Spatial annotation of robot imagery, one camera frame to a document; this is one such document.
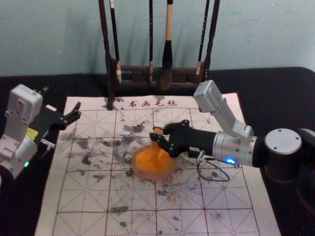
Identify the white felt mat, red grid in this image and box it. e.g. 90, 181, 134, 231
34, 92, 283, 236

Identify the thin dark calligraphy brush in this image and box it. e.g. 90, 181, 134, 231
195, 0, 211, 82
147, 0, 155, 83
109, 0, 123, 85

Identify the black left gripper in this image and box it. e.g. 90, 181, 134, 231
26, 101, 82, 148

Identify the large tan-handled calligraphy brush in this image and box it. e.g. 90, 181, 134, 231
157, 0, 174, 91

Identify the dark wooden brush rack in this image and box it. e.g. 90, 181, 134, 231
97, 0, 221, 111

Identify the black table cloth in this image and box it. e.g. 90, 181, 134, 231
0, 66, 315, 236

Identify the thin dark right gripper cable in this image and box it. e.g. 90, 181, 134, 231
195, 150, 231, 183

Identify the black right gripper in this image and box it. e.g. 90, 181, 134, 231
149, 119, 219, 158

